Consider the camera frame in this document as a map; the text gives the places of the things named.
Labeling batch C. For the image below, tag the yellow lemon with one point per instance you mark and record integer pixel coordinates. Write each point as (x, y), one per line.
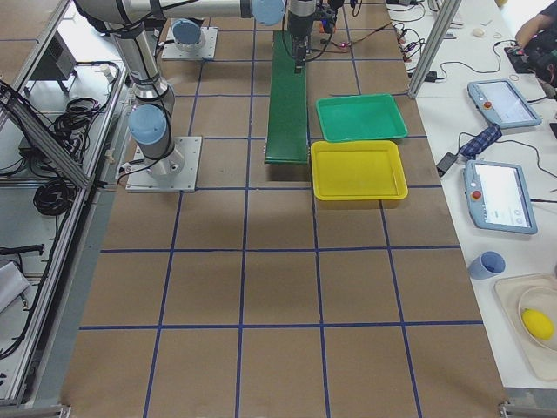
(537, 324)

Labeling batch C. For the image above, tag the lower teach pendant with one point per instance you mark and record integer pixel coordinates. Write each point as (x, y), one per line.
(497, 197)

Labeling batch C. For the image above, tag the green plastic tray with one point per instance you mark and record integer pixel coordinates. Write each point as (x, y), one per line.
(362, 117)

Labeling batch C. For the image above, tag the white bowl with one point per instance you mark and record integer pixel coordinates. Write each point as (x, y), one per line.
(542, 299)

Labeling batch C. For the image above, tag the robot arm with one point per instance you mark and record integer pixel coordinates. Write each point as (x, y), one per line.
(187, 33)
(165, 157)

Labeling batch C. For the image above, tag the yellow plastic tray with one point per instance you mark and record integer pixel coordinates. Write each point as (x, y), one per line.
(357, 170)

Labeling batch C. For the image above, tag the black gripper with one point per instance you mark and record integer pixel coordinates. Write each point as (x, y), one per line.
(298, 26)

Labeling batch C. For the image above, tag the teach pendant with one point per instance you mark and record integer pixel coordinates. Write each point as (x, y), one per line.
(497, 197)
(501, 103)

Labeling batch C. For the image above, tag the upper teach pendant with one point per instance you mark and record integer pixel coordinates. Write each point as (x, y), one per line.
(501, 103)

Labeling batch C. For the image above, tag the aluminium frame post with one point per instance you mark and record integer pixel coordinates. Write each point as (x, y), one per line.
(442, 22)

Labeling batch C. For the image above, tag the green conveyor belt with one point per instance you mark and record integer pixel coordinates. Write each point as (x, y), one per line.
(287, 137)

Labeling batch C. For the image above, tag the blue plastic cup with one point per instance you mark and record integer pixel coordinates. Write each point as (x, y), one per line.
(487, 265)

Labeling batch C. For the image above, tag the black power adapter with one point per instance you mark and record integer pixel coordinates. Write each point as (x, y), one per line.
(446, 163)

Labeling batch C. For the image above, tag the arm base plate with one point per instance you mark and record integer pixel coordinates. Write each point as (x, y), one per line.
(206, 52)
(177, 172)

